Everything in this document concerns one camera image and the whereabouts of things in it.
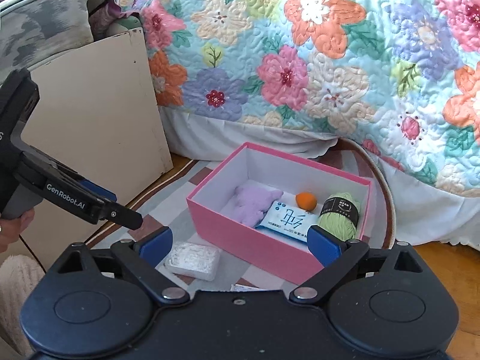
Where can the pink fluffy blanket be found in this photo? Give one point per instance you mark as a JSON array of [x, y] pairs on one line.
[[19, 276]]

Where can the white bed skirt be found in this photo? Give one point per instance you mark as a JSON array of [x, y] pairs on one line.
[[434, 206]]

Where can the purple plush toy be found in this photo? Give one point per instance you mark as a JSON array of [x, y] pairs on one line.
[[251, 202]]

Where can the grey patterned pillow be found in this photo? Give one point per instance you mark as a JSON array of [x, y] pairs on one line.
[[34, 31]]

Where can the pink cardboard box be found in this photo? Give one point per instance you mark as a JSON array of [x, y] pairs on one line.
[[211, 205]]

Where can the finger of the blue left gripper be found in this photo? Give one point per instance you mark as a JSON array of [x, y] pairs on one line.
[[97, 189]]

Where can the green yarn ball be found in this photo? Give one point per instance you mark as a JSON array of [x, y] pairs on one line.
[[340, 215]]

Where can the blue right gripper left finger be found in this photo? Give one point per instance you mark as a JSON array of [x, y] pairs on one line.
[[156, 246]]

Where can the orange makeup sponge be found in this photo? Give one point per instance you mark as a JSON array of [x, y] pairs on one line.
[[306, 201]]

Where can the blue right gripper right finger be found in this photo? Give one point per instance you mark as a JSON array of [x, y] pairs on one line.
[[325, 247]]

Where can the small white tissue pack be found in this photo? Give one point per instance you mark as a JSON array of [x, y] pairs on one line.
[[243, 288]]

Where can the blue wet wipes pack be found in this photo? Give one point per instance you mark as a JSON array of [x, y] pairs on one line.
[[287, 220]]

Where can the left hand with ring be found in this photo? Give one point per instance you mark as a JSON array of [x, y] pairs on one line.
[[12, 228]]

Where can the floral quilt bedspread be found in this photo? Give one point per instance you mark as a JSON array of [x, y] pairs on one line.
[[399, 77]]

